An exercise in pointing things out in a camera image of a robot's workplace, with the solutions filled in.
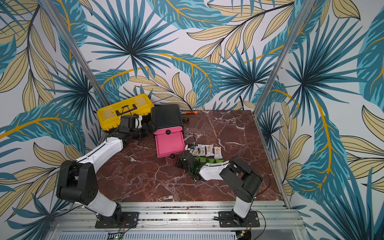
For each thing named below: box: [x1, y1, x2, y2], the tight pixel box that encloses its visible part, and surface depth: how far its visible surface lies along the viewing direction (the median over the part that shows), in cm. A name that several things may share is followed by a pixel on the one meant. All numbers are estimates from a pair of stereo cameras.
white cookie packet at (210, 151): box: [205, 144, 215, 157], surface depth 99 cm
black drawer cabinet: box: [151, 104, 183, 130], surface depth 97 cm
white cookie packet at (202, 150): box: [198, 144, 207, 157], surface depth 99 cm
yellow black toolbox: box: [96, 94, 155, 131], surface depth 100 cm
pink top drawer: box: [153, 126, 183, 135], surface depth 91 cm
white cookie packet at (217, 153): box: [213, 146, 223, 160], surface depth 97 cm
